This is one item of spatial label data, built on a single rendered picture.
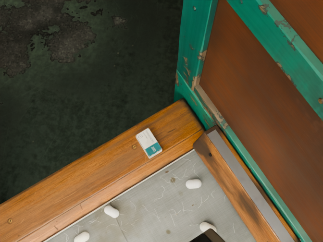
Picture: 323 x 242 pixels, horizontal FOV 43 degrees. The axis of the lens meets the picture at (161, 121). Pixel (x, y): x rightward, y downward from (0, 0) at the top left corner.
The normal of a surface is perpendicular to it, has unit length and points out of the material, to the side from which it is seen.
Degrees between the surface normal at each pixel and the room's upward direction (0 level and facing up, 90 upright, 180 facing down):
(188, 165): 0
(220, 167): 67
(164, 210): 0
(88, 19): 0
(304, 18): 90
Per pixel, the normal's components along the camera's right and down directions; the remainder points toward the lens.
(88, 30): 0.00, -0.33
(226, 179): -0.78, 0.33
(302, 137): -0.85, 0.50
